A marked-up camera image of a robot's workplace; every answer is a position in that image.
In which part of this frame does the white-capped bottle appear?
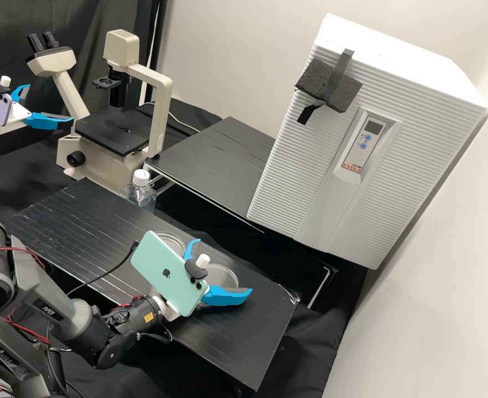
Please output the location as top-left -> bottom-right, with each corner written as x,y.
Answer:
123,170 -> 158,214

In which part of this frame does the black platform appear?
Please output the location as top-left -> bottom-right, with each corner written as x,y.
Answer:
143,116 -> 276,233
9,180 -> 301,392

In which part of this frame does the cream microscope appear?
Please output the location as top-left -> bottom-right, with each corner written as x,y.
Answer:
27,29 -> 174,183

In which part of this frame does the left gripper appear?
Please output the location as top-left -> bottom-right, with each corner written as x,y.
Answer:
0,84 -> 75,137

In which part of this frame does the incubator door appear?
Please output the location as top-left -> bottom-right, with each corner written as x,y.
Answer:
246,37 -> 488,270

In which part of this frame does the petri dish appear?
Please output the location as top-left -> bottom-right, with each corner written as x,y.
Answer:
155,231 -> 188,260

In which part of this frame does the white cable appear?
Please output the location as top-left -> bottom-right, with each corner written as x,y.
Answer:
167,109 -> 201,133

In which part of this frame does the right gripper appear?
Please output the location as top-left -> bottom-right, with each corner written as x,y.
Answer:
153,238 -> 254,322

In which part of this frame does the white incubator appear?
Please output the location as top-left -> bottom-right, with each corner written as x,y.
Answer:
313,13 -> 488,270

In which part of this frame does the right wrist camera phone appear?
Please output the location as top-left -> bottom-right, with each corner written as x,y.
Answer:
130,231 -> 211,318

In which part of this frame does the black cable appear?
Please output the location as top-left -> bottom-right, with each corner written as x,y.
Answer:
67,240 -> 140,299

